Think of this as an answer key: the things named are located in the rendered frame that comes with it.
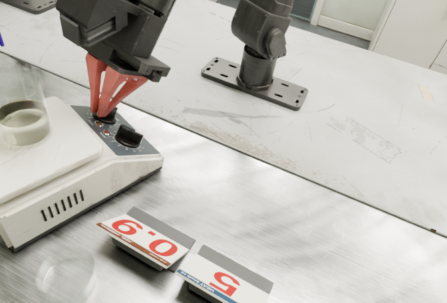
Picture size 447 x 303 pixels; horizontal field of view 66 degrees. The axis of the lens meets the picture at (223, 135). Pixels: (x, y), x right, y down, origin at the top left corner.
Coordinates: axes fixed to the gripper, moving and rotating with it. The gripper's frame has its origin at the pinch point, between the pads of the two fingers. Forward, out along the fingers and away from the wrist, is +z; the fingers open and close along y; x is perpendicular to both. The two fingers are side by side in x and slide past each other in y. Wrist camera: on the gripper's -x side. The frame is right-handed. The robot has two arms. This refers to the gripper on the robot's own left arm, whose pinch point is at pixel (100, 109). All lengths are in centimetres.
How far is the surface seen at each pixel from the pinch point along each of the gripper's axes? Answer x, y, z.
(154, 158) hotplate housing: 1.5, 9.4, 1.9
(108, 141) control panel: -2.7, 4.7, 1.7
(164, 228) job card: -2.6, 16.2, 6.6
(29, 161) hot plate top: -11.3, 2.6, 4.3
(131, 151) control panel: -1.4, 7.4, 1.6
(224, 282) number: -6.0, 25.5, 5.1
